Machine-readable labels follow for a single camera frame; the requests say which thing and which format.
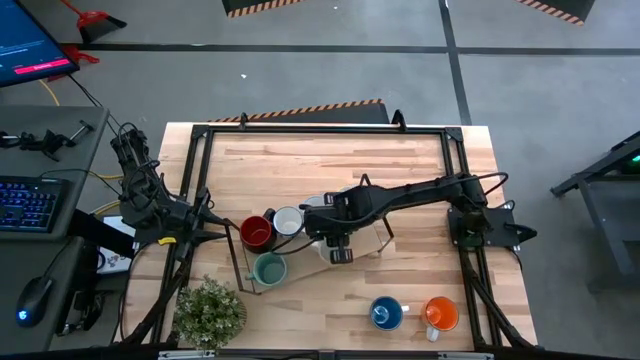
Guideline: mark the red broom head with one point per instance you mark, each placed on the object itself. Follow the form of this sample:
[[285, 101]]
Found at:
[[82, 55]]

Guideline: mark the potted green plant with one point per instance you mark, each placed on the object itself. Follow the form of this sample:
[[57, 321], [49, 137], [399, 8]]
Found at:
[[210, 312]]

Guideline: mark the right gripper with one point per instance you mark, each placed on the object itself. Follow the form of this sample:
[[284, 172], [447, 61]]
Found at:
[[340, 212]]

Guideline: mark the black table clamp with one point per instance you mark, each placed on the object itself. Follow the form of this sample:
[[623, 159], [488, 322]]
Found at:
[[243, 120], [398, 120]]

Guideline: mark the black mat hazard striped edge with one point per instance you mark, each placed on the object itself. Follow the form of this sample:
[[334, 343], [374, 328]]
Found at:
[[570, 7], [240, 4], [325, 114]]

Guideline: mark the black computer mouse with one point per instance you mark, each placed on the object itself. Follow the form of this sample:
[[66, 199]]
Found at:
[[32, 300]]

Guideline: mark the black mug red inside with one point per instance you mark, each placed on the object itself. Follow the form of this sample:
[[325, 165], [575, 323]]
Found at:
[[257, 235]]

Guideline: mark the backlit black keyboard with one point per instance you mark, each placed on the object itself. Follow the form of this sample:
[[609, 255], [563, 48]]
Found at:
[[25, 205]]

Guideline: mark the yellow tape tag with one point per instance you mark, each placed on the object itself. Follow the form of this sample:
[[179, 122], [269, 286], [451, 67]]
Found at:
[[167, 241]]

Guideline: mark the grey desk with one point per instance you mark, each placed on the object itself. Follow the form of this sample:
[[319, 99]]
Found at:
[[50, 125]]

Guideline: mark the computer monitor blue screen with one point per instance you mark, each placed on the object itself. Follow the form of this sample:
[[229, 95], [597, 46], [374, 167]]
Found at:
[[25, 45]]

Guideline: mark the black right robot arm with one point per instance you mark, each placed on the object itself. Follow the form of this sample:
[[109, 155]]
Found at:
[[425, 190]]

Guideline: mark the teal green mug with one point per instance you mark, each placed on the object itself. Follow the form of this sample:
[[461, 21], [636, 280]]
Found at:
[[270, 272]]

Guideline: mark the white mug blue leaf pattern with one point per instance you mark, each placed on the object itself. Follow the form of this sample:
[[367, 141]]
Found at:
[[289, 221]]

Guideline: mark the white mug yellow dot pattern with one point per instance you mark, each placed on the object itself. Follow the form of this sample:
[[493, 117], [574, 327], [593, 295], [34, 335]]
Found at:
[[324, 252]]

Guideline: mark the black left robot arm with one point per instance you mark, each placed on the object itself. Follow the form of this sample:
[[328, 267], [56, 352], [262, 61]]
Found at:
[[145, 200]]

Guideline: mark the black clamp mount with rod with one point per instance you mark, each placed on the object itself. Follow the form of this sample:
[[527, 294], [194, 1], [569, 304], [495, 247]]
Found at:
[[47, 142]]

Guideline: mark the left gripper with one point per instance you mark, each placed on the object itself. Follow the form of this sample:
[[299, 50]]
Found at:
[[180, 217]]

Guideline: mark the black metal floor stand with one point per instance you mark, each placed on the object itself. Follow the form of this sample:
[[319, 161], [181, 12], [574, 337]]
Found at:
[[629, 150]]

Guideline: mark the orange mug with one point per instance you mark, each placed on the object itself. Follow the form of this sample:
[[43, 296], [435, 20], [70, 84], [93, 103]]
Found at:
[[442, 314]]

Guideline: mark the silver metal bracket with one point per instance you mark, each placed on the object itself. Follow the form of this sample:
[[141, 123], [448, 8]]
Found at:
[[465, 356]]

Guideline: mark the red dustpan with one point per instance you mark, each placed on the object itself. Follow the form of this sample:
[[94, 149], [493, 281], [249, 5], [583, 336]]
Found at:
[[92, 20]]

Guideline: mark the paper sheet with drawing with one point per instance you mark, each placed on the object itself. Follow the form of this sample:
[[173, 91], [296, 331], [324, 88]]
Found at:
[[115, 260]]

